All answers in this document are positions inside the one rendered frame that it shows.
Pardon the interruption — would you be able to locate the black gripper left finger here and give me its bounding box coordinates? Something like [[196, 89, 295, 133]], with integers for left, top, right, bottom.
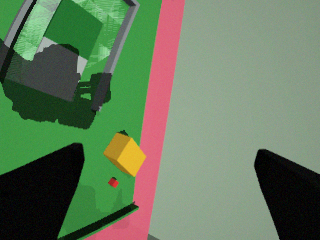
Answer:
[[0, 143, 85, 240]]

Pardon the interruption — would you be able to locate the yellow cube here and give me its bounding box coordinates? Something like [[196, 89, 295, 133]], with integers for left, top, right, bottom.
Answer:
[[103, 132, 147, 177]]

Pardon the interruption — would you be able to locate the small red cube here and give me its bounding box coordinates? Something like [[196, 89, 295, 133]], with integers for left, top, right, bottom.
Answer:
[[108, 179, 119, 188]]

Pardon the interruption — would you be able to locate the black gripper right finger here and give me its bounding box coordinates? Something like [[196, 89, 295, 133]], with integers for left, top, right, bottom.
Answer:
[[253, 149, 320, 240]]

